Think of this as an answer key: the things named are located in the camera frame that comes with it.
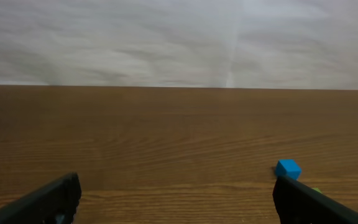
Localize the blue cube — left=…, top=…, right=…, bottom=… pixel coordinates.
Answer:
left=274, top=159, right=303, bottom=181

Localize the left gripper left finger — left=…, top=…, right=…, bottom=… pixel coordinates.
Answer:
left=0, top=172, right=82, bottom=224

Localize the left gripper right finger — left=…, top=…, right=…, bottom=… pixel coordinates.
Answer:
left=272, top=175, right=358, bottom=224

